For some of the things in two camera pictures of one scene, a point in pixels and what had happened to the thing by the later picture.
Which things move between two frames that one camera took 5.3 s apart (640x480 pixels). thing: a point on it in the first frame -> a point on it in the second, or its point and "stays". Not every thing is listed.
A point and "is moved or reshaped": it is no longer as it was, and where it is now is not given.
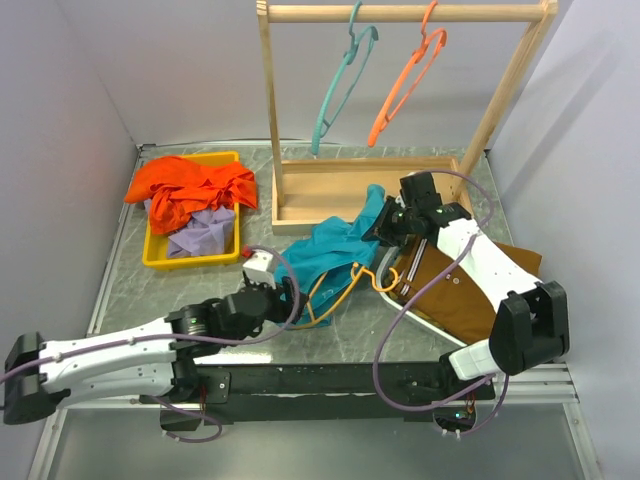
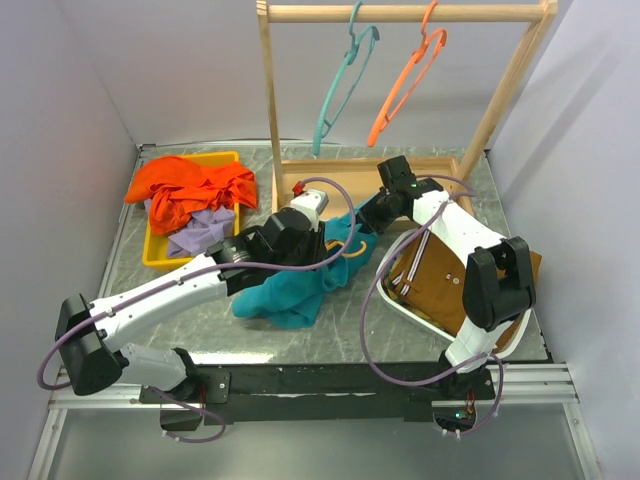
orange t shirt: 174,187 stays
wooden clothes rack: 307,190 stays
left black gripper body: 280,310 -> 309,249
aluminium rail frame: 407,254 stays
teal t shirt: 330,258 is moved or reshaped
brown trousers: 456,299 stays
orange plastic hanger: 382,120 stays
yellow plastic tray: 156,247 stays
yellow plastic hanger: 319,281 -> 349,254
